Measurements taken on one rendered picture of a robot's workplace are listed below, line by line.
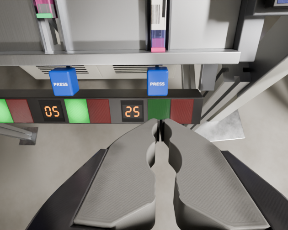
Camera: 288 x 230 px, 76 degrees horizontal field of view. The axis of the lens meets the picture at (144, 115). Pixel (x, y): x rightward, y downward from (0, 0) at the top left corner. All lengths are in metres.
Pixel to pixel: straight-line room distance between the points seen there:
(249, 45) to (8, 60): 0.25
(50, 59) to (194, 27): 0.15
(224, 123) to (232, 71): 0.67
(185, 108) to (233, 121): 0.75
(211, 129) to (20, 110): 0.81
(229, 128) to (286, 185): 0.34
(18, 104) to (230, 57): 0.27
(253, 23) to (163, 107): 0.13
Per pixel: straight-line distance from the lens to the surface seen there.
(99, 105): 0.25
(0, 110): 0.32
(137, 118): 0.25
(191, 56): 0.20
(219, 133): 0.95
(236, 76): 0.31
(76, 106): 0.26
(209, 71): 0.27
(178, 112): 0.25
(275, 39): 0.28
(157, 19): 0.20
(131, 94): 0.25
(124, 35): 0.21
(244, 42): 0.22
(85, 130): 0.97
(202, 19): 0.22
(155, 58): 0.19
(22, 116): 0.31
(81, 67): 0.89
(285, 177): 1.07
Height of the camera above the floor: 0.89
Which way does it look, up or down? 74 degrees down
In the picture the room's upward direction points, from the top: 8 degrees counter-clockwise
